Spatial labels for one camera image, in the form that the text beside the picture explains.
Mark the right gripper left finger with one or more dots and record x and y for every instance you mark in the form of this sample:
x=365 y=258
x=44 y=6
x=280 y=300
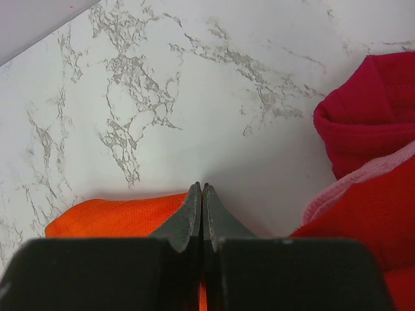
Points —
x=157 y=272

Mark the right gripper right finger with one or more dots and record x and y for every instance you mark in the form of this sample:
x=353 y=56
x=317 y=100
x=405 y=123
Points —
x=245 y=272

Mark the orange t shirt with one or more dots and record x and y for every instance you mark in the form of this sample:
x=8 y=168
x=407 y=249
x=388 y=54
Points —
x=123 y=217

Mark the red folded t shirt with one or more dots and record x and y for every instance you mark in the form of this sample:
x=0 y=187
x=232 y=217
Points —
x=379 y=213

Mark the crimson folded t shirt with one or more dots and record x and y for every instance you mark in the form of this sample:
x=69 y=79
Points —
x=371 y=115

